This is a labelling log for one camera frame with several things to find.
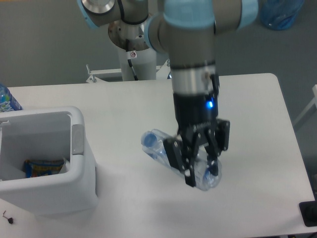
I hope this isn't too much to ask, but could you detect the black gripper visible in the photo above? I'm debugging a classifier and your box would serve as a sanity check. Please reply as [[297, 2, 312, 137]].
[[163, 73, 230, 187]]

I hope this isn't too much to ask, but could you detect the clear plastic water bottle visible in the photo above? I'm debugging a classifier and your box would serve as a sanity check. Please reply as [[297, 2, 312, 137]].
[[141, 129, 222, 191]]

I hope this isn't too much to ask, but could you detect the white paper tissue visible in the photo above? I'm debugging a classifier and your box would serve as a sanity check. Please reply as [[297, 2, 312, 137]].
[[59, 157, 70, 174]]

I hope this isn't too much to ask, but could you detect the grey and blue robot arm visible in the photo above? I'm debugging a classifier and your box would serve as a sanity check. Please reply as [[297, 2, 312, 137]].
[[77, 0, 259, 190]]

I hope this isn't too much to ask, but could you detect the white plastic trash can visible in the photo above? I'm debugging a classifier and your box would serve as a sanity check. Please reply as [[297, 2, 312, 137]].
[[0, 106, 98, 215]]

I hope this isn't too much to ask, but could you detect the black device at table edge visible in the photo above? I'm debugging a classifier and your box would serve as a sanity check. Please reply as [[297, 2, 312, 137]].
[[299, 201, 317, 227]]

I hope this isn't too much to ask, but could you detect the blue plastic bag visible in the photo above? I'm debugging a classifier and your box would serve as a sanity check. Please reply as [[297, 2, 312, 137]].
[[258, 0, 305, 31]]

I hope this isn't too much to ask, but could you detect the blue yellow snack wrapper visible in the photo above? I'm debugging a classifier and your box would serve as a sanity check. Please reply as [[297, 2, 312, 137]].
[[24, 160, 63, 178]]

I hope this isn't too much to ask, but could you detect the blue labelled bottle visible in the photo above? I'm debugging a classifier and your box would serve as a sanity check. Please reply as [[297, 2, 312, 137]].
[[0, 84, 23, 113]]

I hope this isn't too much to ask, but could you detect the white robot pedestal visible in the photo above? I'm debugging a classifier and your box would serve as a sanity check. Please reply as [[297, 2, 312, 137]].
[[108, 18, 157, 81]]

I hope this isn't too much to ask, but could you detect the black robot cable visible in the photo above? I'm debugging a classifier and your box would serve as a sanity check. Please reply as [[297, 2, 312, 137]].
[[125, 38, 139, 81]]

